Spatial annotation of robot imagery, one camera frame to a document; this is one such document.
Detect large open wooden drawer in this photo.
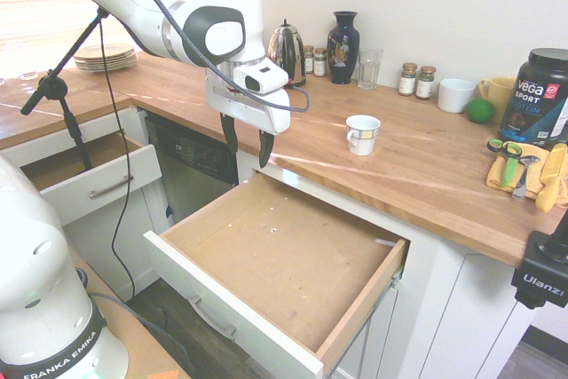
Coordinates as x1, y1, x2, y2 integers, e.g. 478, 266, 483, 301
143, 173, 412, 375

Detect stainless steel dishwasher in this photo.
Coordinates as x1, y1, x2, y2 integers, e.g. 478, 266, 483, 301
144, 111, 241, 225

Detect small drawer metal handle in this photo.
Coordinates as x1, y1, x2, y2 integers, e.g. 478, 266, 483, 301
88, 174, 135, 201

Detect black Ulanzi clamp camera mount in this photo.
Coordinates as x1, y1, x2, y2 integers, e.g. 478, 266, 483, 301
509, 205, 568, 310

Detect chrome electric kettle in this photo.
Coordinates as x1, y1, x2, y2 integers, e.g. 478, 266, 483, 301
267, 18, 308, 90

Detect stack of beige plates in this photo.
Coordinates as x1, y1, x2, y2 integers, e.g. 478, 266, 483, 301
73, 43, 139, 73

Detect plain white cup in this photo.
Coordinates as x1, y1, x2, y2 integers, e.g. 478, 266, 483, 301
438, 78, 477, 114

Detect spice jar with copper lid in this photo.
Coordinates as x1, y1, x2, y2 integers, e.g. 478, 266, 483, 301
398, 62, 419, 98
415, 65, 438, 101

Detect black boom camera stand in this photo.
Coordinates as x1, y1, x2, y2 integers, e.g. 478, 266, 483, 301
20, 5, 111, 171

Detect yellow cloth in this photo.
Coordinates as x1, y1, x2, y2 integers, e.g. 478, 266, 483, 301
485, 143, 568, 209

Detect dark blue floral vase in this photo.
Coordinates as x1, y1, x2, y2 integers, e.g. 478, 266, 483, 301
327, 11, 359, 86

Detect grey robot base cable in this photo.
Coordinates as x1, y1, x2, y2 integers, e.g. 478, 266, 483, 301
73, 266, 197, 378

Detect green handled scissors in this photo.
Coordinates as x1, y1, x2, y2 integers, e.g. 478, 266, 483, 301
486, 138, 525, 189

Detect black Vega protein tub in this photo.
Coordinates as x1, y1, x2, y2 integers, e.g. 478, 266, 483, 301
497, 47, 568, 147

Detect small white patterned mug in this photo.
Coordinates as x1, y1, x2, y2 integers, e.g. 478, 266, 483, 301
344, 114, 383, 157

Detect window blinds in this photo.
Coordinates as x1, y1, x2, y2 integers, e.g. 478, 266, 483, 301
0, 0, 148, 57

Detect green lime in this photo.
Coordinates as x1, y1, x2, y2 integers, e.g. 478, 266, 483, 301
464, 98, 496, 124

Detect white kitchen base cabinet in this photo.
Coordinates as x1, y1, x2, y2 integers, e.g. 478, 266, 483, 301
0, 106, 172, 305
239, 161, 540, 379

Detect large drawer metal handle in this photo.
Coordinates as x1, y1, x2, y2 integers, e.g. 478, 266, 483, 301
186, 295, 238, 338

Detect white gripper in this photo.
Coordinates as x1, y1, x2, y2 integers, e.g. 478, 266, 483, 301
204, 61, 292, 170

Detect yellow mug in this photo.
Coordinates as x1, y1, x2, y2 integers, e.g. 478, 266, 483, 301
477, 76, 518, 125

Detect clear drinking glass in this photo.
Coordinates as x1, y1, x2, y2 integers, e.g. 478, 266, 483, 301
357, 48, 384, 91

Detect thin black cable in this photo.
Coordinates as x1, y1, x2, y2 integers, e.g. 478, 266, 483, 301
98, 19, 137, 303

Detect grey braided cable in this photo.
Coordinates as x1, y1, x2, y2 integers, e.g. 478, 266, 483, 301
105, 0, 311, 114

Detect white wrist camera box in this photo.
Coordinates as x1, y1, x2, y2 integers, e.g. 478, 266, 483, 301
233, 58, 289, 96

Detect small open white drawer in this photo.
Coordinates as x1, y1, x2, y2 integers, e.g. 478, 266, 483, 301
20, 130, 163, 227

